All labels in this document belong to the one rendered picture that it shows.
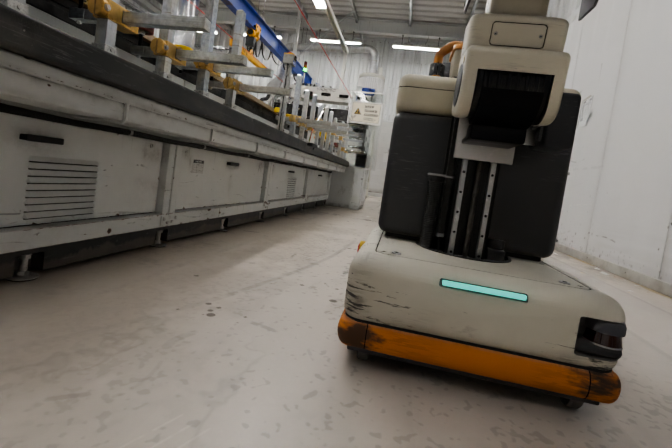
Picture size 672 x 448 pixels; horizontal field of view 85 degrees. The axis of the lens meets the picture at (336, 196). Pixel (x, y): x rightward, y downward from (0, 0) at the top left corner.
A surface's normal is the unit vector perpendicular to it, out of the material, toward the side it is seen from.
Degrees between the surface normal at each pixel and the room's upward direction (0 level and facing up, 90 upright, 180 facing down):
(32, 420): 0
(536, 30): 98
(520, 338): 90
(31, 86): 90
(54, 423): 0
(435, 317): 90
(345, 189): 90
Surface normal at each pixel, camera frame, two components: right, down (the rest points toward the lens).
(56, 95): 0.97, 0.15
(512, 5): -0.19, 0.17
